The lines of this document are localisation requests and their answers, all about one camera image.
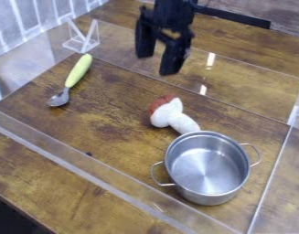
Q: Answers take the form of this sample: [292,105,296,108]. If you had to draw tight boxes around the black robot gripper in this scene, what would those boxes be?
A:
[135,0,195,76]

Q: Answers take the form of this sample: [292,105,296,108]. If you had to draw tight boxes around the white plush mushroom red cap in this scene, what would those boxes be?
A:
[150,94,201,134]

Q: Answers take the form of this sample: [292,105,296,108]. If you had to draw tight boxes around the silver metal pot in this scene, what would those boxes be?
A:
[150,131,262,206]

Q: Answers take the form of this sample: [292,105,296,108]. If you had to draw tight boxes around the black strip on table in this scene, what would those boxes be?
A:
[195,6,271,29]

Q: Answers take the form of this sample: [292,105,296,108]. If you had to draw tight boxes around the clear acrylic triangle stand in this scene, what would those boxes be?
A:
[63,19,100,54]

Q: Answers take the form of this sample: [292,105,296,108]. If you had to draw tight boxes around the yellow handled metal spoon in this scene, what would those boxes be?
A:
[48,54,92,107]

